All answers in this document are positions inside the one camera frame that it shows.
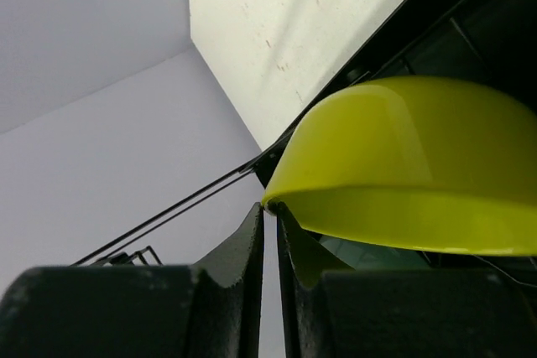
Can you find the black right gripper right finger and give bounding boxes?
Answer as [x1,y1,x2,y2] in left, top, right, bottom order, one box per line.
[274,203,536,357]

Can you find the yellow green bowl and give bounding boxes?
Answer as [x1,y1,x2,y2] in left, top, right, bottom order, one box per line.
[262,76,536,257]

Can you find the black plastic drain tray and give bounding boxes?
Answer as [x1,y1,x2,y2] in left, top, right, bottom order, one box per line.
[251,0,537,288]

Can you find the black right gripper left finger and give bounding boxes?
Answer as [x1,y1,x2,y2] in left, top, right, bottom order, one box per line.
[1,205,264,357]

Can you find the teal glazed bowl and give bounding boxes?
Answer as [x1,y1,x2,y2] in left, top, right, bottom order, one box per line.
[320,236,430,271]

